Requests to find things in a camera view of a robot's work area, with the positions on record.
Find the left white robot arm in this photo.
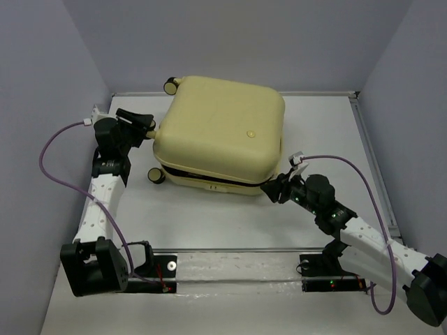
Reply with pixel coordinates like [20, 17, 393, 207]
[60, 108, 156, 297]

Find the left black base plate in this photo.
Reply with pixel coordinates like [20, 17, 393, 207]
[124, 253, 177, 294]

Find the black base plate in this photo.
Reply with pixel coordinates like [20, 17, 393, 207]
[295, 241, 369, 293]
[124, 253, 177, 294]

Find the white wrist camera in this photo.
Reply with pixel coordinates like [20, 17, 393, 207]
[90, 104, 110, 126]
[288, 151, 308, 181]

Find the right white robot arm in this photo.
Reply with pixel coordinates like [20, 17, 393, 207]
[261, 174, 446, 327]

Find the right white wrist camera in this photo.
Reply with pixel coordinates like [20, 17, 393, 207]
[288, 151, 308, 181]

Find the yellow suitcase with black lining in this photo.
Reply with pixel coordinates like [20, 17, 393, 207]
[147, 75, 286, 196]

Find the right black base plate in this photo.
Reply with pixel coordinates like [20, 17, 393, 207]
[295, 241, 369, 293]

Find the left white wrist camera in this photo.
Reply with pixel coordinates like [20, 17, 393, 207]
[90, 104, 110, 126]

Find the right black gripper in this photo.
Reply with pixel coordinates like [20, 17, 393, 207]
[259, 167, 320, 215]

